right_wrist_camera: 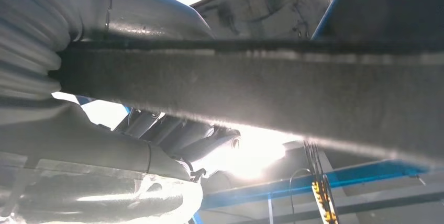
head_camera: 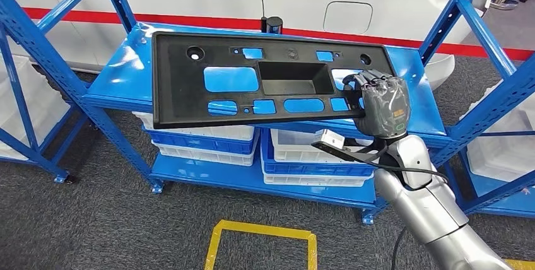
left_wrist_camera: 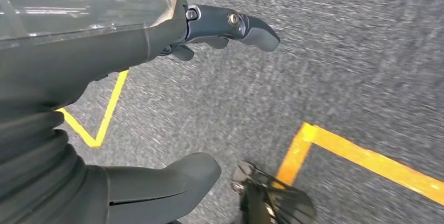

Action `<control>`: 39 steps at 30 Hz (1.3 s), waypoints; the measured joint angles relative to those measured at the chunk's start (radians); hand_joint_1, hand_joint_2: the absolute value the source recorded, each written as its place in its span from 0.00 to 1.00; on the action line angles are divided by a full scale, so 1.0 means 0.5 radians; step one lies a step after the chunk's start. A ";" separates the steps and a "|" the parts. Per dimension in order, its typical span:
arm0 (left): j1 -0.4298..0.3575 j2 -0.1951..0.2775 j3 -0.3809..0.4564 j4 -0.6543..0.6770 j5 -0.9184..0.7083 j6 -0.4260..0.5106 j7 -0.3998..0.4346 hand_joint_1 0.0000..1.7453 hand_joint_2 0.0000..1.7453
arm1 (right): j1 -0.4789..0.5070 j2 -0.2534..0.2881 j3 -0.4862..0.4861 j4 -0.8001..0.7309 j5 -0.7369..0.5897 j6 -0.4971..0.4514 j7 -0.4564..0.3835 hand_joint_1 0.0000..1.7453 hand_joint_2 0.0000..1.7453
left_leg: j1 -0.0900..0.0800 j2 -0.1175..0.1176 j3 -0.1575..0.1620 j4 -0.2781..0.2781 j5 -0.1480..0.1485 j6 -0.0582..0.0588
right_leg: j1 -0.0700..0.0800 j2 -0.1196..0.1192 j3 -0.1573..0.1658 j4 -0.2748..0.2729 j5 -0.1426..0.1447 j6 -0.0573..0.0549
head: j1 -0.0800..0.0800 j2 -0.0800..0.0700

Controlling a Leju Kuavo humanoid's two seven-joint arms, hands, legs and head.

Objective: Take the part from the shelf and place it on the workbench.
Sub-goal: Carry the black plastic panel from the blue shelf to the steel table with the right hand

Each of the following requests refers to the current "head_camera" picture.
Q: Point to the yellow floor tape piece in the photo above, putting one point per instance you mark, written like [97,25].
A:
[522,264]

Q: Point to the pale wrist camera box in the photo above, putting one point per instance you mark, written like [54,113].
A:
[330,138]

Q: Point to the red barrier belt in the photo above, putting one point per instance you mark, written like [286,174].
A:
[188,20]

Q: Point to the blue plastic bin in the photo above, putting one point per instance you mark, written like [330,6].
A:
[200,143]
[313,170]

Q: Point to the black barrier post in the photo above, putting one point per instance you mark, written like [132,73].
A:
[273,25]

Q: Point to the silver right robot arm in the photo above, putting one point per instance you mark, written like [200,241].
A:
[422,205]

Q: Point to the black camera bracket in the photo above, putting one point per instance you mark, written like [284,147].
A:
[334,151]

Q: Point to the black plastic panel part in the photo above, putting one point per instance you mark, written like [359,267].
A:
[184,92]

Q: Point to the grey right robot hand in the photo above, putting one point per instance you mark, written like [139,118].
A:
[384,109]

